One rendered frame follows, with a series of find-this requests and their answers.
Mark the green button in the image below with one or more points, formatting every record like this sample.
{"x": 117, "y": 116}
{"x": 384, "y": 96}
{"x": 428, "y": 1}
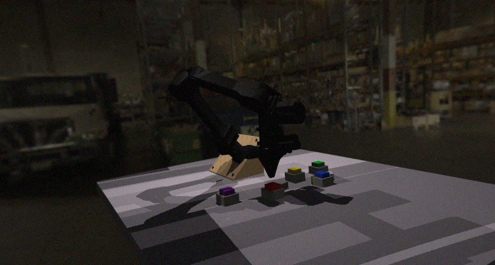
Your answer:
{"x": 317, "y": 166}

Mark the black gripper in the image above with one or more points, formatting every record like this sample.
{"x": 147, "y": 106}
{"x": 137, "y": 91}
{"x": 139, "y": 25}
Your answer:
{"x": 268, "y": 157}

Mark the red button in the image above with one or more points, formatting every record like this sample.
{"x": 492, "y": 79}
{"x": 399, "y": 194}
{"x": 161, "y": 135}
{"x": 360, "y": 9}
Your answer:
{"x": 272, "y": 191}

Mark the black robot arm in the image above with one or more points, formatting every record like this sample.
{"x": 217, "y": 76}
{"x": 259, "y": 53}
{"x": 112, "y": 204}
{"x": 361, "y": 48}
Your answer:
{"x": 251, "y": 94}

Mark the yellow button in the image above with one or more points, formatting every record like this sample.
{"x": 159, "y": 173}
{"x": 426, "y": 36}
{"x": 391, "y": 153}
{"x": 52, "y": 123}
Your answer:
{"x": 294, "y": 174}

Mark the blue button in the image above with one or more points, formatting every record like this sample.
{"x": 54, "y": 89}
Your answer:
{"x": 322, "y": 179}

